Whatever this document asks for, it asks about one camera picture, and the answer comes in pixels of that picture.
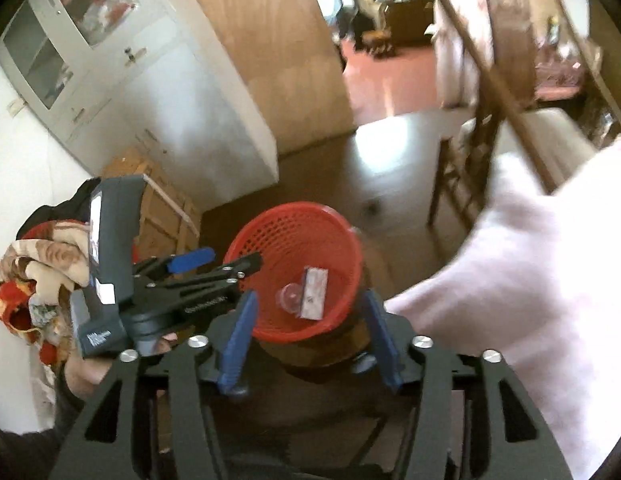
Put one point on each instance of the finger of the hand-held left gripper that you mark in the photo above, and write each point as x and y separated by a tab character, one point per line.
205	290
190	260

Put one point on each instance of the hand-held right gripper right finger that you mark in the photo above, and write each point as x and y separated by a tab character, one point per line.
383	340

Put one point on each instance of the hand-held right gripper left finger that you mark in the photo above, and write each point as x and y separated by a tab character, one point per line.
238	340

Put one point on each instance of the red plastic basket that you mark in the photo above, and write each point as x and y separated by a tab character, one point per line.
290	230

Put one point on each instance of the person's left forearm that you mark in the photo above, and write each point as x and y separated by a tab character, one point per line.
25	440

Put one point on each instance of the person's left hand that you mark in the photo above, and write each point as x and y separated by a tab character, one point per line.
85	375

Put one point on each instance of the dark cloth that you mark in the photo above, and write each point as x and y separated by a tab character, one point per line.
55	210

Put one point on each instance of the floral fleece blanket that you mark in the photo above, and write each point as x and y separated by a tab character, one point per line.
45	260

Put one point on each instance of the clear plastic lid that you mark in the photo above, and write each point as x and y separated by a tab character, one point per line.
289	297

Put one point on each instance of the white rectangular packet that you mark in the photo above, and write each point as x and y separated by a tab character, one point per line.
314	295

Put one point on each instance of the white metal cabinet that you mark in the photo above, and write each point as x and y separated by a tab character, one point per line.
190	110

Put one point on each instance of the pink floral tablecloth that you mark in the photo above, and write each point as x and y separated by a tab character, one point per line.
540	285

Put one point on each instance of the wooden chair with cushion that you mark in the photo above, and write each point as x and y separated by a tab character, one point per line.
470	160

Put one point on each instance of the plywood board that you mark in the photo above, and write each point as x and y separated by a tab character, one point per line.
270	60

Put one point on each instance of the small wooden stool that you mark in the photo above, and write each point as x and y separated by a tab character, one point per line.
378	42

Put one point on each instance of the pink floral curtain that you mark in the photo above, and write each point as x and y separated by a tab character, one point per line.
460	60

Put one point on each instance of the dark wooden sideboard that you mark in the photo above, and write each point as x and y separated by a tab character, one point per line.
410	20

